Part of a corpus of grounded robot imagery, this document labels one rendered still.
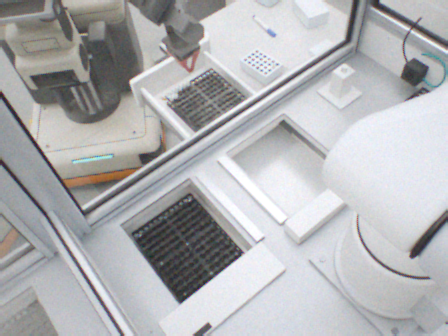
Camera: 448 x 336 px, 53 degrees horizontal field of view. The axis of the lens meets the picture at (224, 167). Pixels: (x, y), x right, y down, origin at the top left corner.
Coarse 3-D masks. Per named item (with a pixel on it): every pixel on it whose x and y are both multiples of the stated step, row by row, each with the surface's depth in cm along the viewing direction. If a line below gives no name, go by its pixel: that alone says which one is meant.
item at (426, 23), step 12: (384, 0) 116; (396, 0) 113; (408, 0) 110; (420, 0) 108; (432, 0) 105; (444, 0) 103; (396, 12) 115; (408, 12) 112; (420, 12) 110; (432, 12) 107; (444, 12) 104; (420, 24) 112; (432, 24) 109; (444, 24) 106; (444, 36) 108
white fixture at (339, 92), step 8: (344, 64) 116; (336, 72) 115; (344, 72) 114; (352, 72) 115; (336, 80) 116; (344, 80) 114; (352, 80) 117; (320, 88) 122; (328, 88) 122; (336, 88) 118; (344, 88) 117; (352, 88) 122; (328, 96) 121; (336, 96) 120; (344, 96) 120; (352, 96) 120; (336, 104) 119; (344, 104) 119
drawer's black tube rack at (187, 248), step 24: (168, 216) 109; (192, 216) 109; (144, 240) 106; (168, 240) 106; (192, 240) 105; (216, 240) 105; (168, 264) 105; (192, 264) 105; (216, 264) 105; (192, 288) 99
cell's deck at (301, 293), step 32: (352, 64) 128; (320, 96) 122; (384, 96) 120; (416, 96) 119; (256, 128) 117; (320, 128) 116; (160, 192) 108; (224, 192) 107; (128, 224) 106; (256, 224) 101; (96, 256) 100; (128, 256) 99; (288, 256) 97; (128, 288) 95; (160, 288) 95; (288, 288) 93; (320, 288) 92; (160, 320) 91; (256, 320) 89; (288, 320) 89; (320, 320) 89; (352, 320) 88
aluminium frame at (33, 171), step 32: (352, 32) 124; (416, 32) 112; (320, 64) 122; (0, 96) 68; (288, 96) 121; (0, 128) 70; (224, 128) 112; (0, 160) 73; (32, 160) 79; (192, 160) 111; (32, 192) 84; (64, 192) 89; (128, 192) 103; (64, 224) 91; (96, 224) 103; (96, 288) 80
